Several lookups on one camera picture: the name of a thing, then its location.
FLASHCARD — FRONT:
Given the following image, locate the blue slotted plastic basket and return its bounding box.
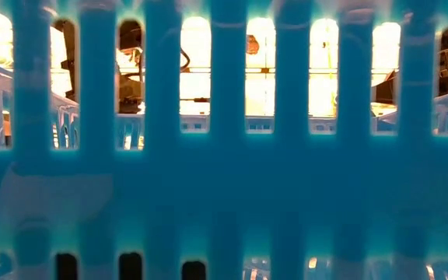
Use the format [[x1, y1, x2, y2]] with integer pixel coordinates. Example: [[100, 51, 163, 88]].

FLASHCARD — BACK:
[[0, 0, 448, 280]]

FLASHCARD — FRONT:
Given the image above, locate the yellow cable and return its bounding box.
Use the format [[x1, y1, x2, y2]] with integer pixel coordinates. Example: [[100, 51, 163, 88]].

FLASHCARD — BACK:
[[326, 38, 337, 116]]

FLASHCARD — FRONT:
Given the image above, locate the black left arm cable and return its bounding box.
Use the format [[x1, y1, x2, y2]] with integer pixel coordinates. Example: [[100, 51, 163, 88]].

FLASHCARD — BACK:
[[180, 48, 191, 73]]

